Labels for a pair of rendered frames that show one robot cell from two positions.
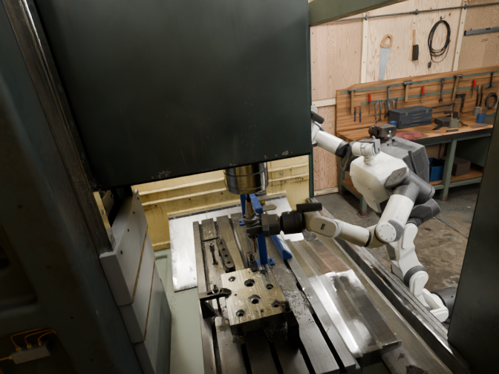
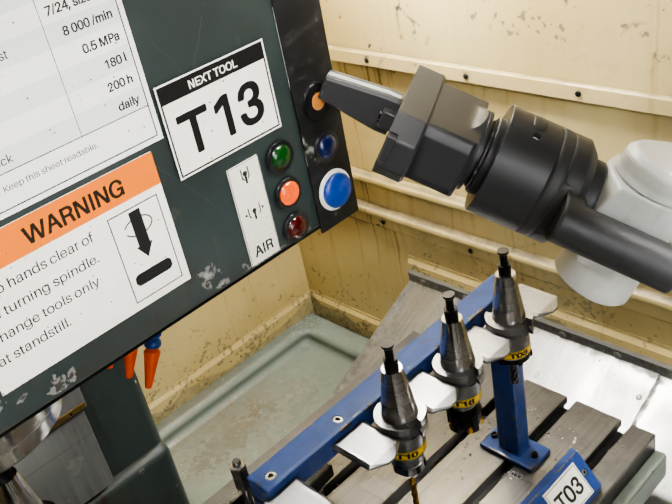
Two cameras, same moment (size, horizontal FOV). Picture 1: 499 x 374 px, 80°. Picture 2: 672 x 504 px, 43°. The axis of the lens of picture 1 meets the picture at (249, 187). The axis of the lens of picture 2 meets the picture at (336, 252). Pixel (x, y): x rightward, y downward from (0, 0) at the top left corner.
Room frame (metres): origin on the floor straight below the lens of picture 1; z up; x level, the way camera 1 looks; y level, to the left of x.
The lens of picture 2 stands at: (1.00, -0.71, 1.92)
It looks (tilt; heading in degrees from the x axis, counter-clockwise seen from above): 31 degrees down; 60
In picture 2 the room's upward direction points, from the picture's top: 12 degrees counter-clockwise
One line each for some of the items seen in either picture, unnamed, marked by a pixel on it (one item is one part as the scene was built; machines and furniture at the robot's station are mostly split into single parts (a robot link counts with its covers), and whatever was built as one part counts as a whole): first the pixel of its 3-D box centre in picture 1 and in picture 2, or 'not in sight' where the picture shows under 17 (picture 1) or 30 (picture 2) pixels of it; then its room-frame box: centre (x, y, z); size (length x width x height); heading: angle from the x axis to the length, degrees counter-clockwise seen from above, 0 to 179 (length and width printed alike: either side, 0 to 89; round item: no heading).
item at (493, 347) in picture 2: not in sight; (484, 345); (1.57, -0.03, 1.21); 0.07 x 0.05 x 0.01; 100
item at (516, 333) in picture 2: not in sight; (509, 322); (1.63, -0.02, 1.21); 0.06 x 0.06 x 0.03
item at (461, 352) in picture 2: not in sight; (454, 339); (1.52, -0.04, 1.26); 0.04 x 0.04 x 0.07
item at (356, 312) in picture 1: (326, 283); not in sight; (1.26, -0.35, 0.70); 0.90 x 0.30 x 0.16; 10
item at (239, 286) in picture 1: (252, 295); not in sight; (0.96, 0.04, 0.96); 0.29 x 0.23 x 0.05; 10
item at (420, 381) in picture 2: not in sight; (430, 393); (1.46, -0.04, 1.21); 0.07 x 0.05 x 0.01; 100
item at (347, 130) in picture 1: (434, 139); not in sight; (3.45, -2.30, 0.71); 2.21 x 0.95 x 1.43; 96
